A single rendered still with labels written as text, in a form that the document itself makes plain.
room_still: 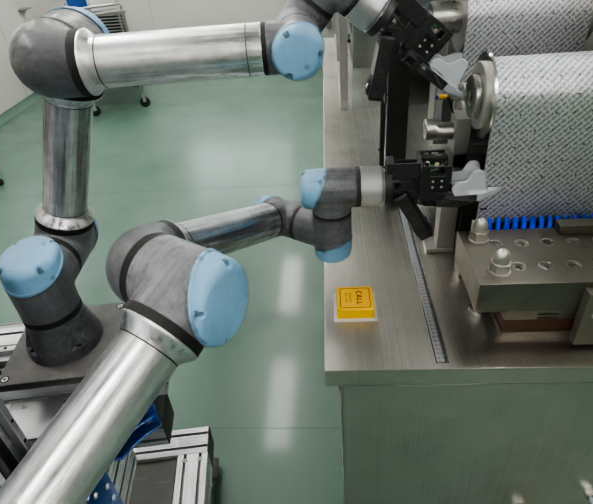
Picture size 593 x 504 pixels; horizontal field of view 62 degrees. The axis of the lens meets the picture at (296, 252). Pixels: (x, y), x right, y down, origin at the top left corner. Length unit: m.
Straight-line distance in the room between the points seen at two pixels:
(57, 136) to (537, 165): 0.87
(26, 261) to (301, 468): 1.15
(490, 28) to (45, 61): 0.81
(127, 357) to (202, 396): 1.44
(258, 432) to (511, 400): 1.13
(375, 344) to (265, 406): 1.11
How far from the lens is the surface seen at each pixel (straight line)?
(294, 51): 0.74
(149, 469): 1.66
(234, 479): 1.82
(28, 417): 1.21
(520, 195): 1.01
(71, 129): 1.01
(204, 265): 0.62
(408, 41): 0.91
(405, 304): 0.99
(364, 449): 1.05
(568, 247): 0.98
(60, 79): 0.83
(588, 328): 0.95
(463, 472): 1.14
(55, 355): 1.12
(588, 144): 1.01
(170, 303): 0.62
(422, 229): 0.97
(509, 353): 0.93
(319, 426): 1.90
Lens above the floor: 1.55
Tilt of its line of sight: 35 degrees down
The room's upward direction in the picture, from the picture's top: 5 degrees counter-clockwise
